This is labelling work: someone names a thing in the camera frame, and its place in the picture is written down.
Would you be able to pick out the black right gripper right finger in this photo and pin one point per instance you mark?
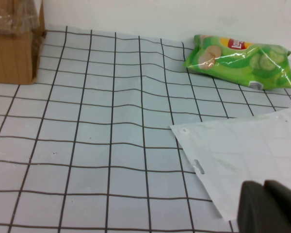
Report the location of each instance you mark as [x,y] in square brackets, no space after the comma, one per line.
[288,206]

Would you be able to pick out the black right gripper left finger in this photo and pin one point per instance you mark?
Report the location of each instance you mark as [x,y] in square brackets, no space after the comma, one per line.
[254,213]

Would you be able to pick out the white plastic zip bag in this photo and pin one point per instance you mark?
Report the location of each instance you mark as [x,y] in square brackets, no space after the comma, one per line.
[245,150]

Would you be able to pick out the green Lay's cucumber chip bag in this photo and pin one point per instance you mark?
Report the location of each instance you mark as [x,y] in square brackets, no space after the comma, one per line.
[232,64]

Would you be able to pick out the white black-grid tablecloth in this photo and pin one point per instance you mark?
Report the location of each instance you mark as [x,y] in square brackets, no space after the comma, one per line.
[99,145]

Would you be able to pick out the taped brown cardboard box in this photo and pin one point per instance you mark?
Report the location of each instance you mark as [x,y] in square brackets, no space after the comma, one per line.
[9,63]

